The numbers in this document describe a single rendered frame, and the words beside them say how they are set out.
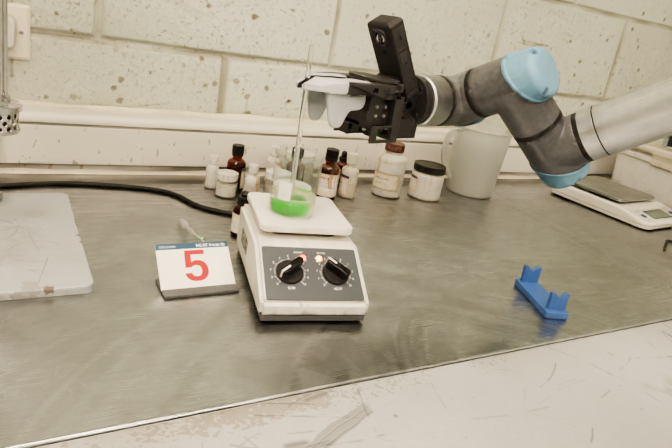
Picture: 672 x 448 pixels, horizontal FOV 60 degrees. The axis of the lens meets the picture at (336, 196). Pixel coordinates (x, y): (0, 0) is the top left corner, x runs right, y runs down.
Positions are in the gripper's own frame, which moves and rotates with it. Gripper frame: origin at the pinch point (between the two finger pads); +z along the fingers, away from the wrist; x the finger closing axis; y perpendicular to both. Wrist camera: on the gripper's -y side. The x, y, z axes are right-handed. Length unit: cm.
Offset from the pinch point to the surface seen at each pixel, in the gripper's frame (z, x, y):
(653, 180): -116, -5, 20
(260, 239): 5.5, -1.8, 18.9
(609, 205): -89, -6, 24
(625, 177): -118, 2, 22
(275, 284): 7.0, -7.4, 21.9
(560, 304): -28.4, -25.0, 24.4
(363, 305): -1.5, -13.5, 23.6
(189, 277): 12.1, 2.3, 24.5
